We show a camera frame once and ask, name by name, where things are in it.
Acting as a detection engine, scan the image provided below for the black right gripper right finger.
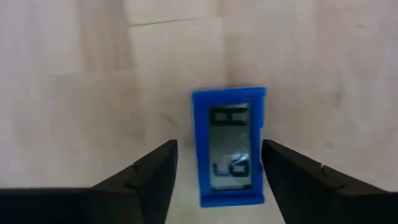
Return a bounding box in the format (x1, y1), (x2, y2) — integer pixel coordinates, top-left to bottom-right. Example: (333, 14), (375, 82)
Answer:
(261, 139), (398, 224)

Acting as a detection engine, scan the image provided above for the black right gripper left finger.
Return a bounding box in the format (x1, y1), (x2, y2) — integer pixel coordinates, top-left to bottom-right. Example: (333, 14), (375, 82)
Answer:
(0, 139), (179, 224)

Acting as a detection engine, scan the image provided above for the blue digital display device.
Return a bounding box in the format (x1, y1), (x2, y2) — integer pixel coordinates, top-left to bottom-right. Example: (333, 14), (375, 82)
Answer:
(190, 86), (268, 208)

